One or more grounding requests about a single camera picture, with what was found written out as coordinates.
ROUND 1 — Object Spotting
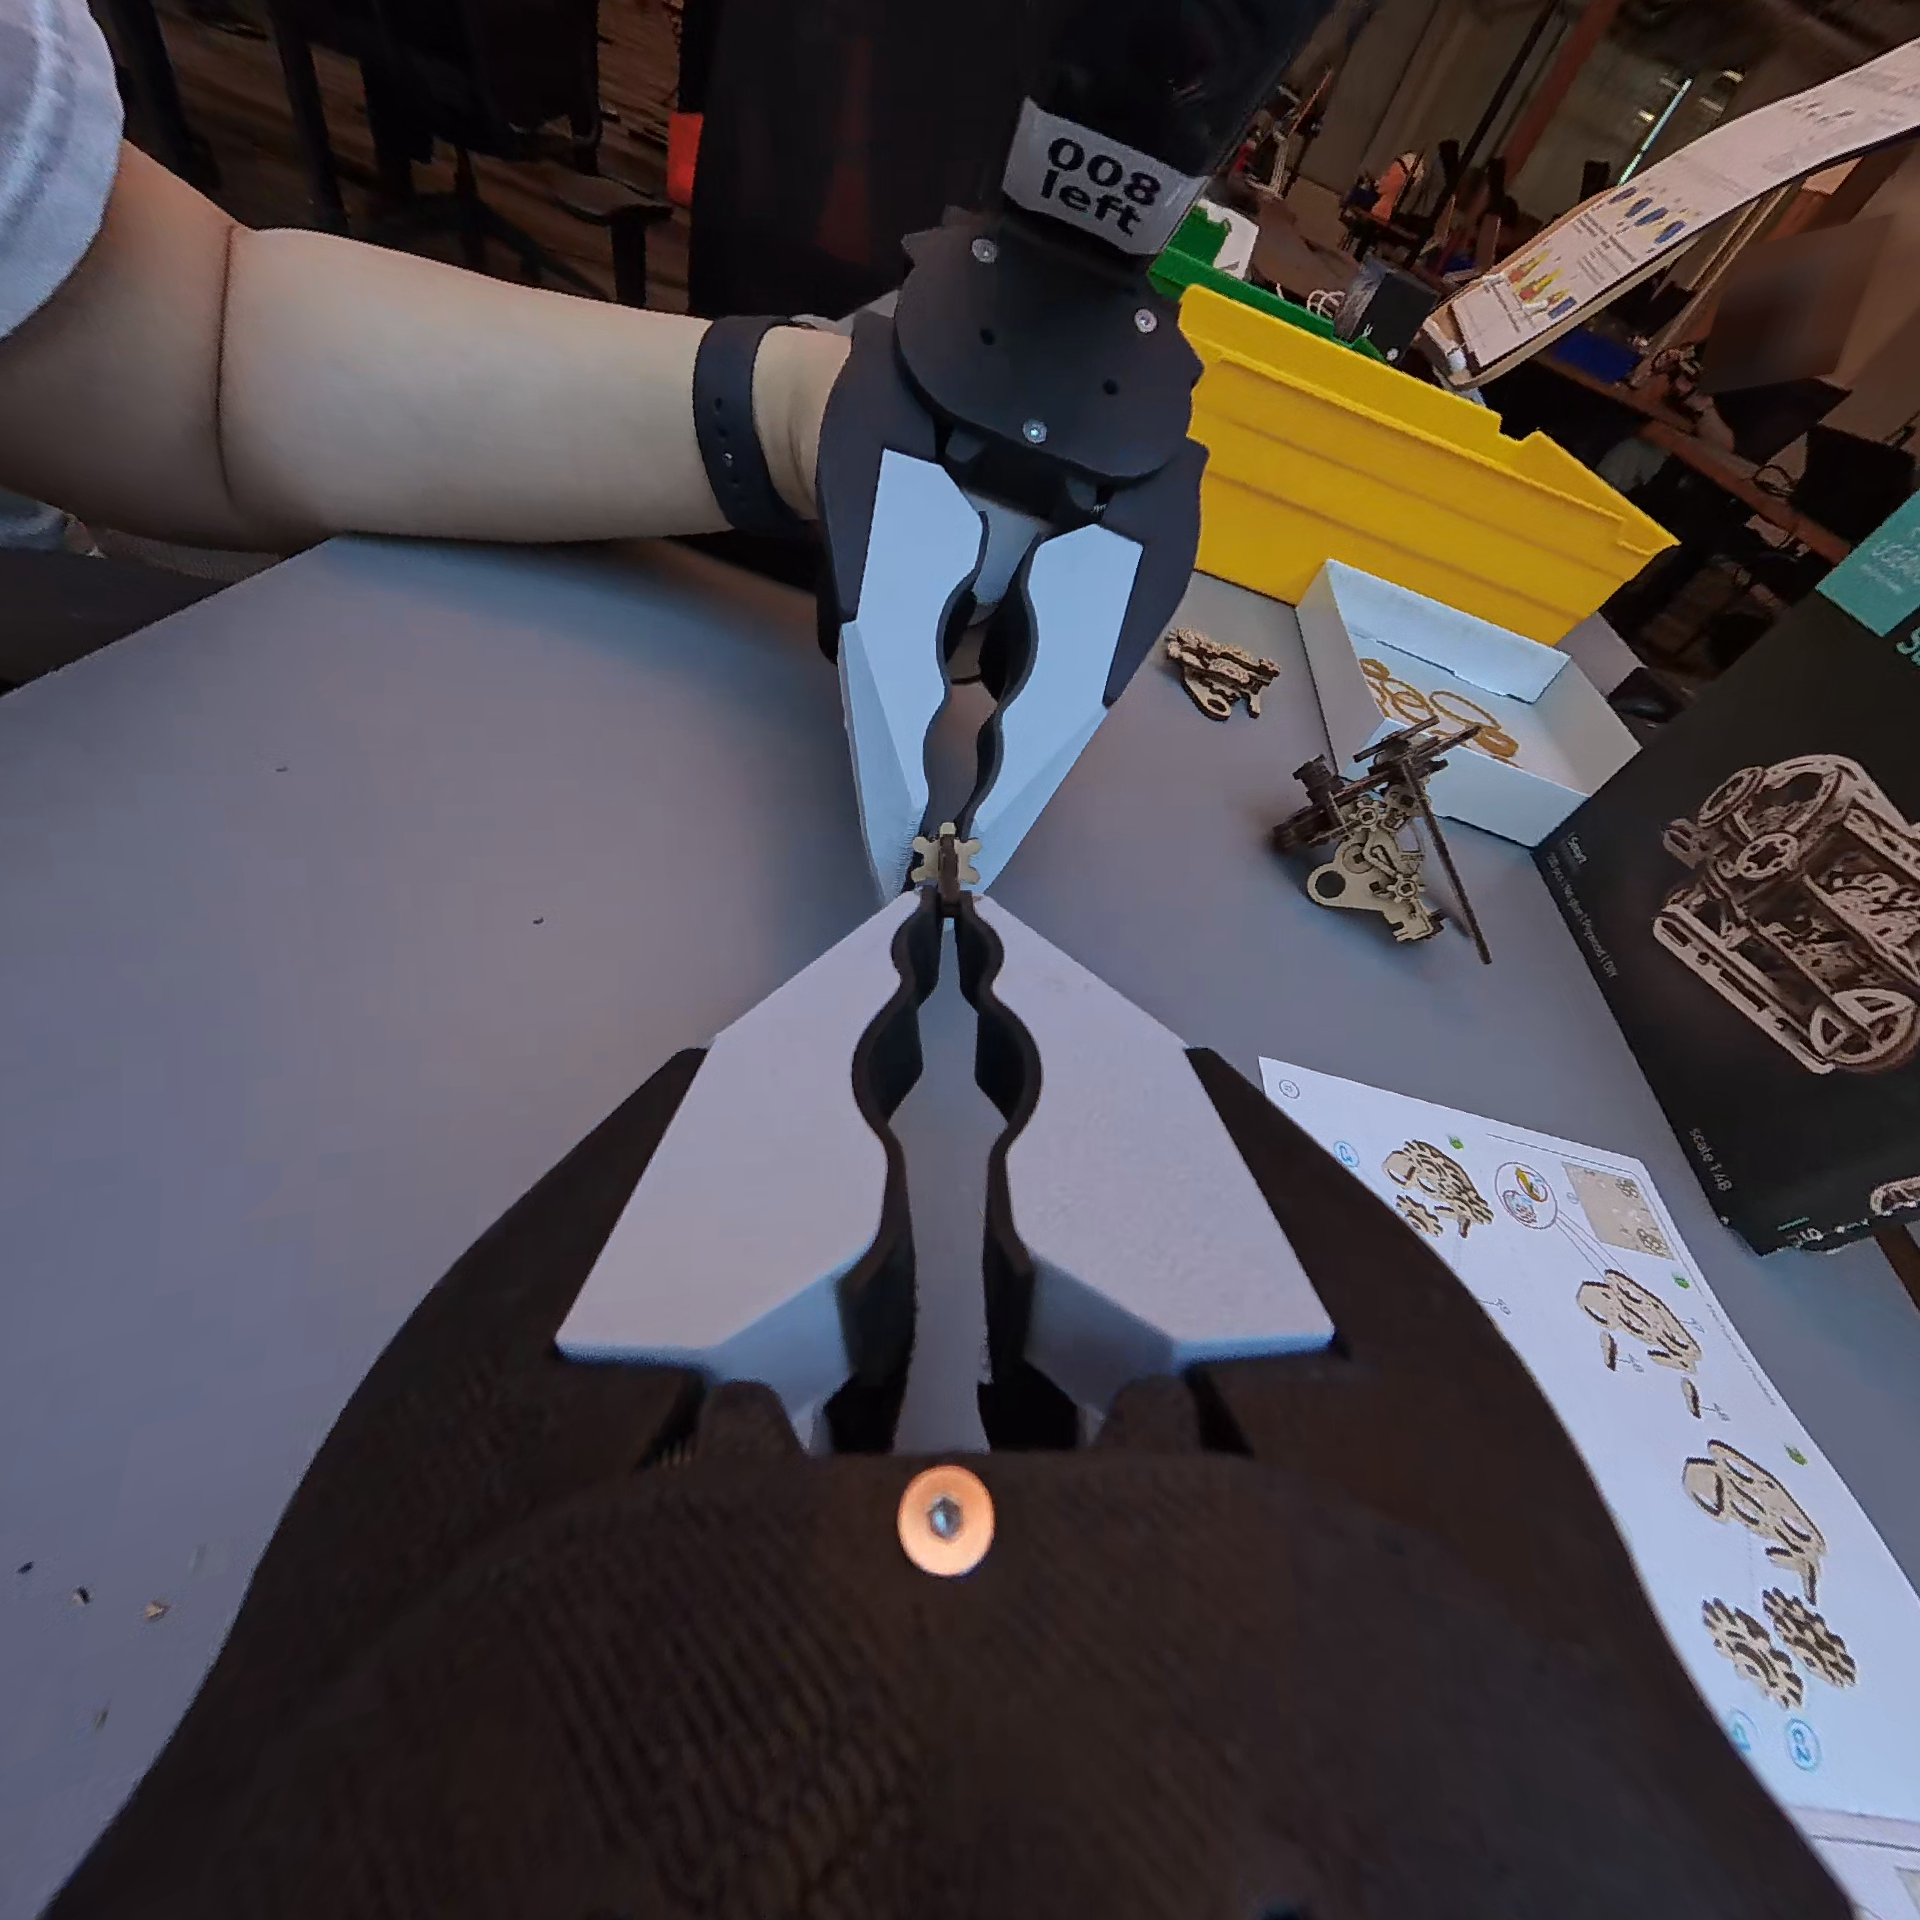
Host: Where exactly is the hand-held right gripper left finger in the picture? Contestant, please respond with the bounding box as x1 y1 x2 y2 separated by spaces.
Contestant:
554 891 950 1454

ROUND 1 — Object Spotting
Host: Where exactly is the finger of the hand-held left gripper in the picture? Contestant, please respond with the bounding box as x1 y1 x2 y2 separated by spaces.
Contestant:
954 516 1143 903
836 447 993 905

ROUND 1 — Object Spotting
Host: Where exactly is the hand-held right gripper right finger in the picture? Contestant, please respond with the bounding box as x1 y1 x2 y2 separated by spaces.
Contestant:
954 893 1337 1454

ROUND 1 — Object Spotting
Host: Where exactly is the person's left forearm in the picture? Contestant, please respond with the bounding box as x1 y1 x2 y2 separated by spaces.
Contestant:
0 141 722 548

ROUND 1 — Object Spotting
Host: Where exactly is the grey desk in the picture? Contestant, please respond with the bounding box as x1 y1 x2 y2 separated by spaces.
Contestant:
0 532 1920 1920

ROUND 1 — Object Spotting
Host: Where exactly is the person's left hand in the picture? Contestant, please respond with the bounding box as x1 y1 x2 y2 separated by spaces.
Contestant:
754 320 860 523

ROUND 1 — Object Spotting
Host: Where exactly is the small wooden gear assembly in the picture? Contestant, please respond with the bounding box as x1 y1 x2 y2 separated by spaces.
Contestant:
1163 627 1279 721

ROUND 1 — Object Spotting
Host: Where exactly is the green plastic bin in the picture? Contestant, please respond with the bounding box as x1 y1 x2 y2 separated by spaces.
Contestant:
1147 207 1389 355

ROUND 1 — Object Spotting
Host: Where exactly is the black wristband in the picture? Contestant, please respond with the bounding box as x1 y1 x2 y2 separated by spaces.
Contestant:
692 310 818 540

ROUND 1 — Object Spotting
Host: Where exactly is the yellow plastic bin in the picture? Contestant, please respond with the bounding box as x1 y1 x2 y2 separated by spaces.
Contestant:
1177 285 1681 647

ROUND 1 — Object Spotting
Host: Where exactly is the wooden mechanism assembly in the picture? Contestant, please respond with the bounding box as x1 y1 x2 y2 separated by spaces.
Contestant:
1270 718 1495 967

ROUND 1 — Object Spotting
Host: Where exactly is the pile of rubber bands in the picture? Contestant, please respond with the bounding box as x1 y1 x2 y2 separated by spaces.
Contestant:
1358 655 1519 758

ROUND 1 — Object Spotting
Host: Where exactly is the model instruction booklet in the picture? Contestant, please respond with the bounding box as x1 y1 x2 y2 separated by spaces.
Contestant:
1257 1056 1920 1920

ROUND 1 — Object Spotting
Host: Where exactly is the white cardboard tray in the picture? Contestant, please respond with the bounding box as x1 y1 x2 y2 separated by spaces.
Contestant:
1293 559 1644 848

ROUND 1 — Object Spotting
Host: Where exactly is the dark model kit box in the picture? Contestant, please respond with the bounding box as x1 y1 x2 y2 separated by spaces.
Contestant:
1530 496 1920 1260

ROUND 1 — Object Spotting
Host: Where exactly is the printed paper sheet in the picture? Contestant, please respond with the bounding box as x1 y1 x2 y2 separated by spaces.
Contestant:
1417 0 1920 395

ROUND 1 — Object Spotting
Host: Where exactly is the person's white t-shirt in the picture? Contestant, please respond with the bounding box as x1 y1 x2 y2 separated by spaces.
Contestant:
0 0 125 337

